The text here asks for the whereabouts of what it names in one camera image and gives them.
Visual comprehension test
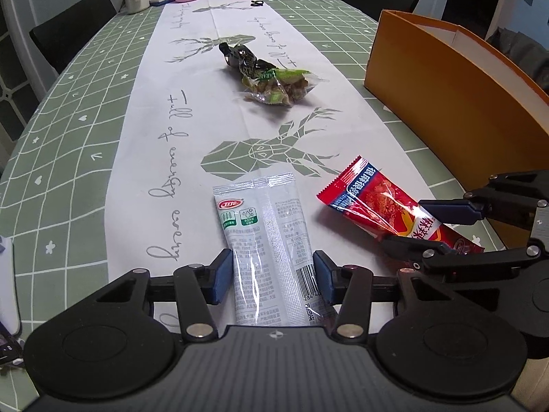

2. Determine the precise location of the white snack packet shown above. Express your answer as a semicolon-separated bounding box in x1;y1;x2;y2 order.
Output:
213;172;340;329

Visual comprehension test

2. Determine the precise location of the dark jacket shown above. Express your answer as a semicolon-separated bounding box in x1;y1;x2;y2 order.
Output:
488;26;549;91

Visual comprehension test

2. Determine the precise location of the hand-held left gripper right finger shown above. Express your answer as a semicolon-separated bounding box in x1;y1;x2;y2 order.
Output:
312;249;463;341

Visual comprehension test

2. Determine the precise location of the dark green snack packet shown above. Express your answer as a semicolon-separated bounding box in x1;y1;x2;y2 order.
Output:
218;42;278;80

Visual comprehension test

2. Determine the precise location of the red snack packet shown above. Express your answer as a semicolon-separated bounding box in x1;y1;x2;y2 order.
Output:
317;155;486;256

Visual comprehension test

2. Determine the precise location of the orange cardboard box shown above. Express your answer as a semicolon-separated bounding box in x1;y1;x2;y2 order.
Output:
363;9;549;250

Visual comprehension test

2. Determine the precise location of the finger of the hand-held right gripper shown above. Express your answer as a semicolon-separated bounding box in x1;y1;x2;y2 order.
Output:
418;171;549;229
381;233;549;284

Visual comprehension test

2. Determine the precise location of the white flat device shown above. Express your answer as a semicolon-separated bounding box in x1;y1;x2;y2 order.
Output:
0;236;22;338

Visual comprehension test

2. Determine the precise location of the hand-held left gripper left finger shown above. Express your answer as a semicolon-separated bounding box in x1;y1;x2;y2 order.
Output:
92;248;235;344

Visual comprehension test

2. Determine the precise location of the green raisin packet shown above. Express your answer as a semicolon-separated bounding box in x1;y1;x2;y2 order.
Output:
240;67;327;107

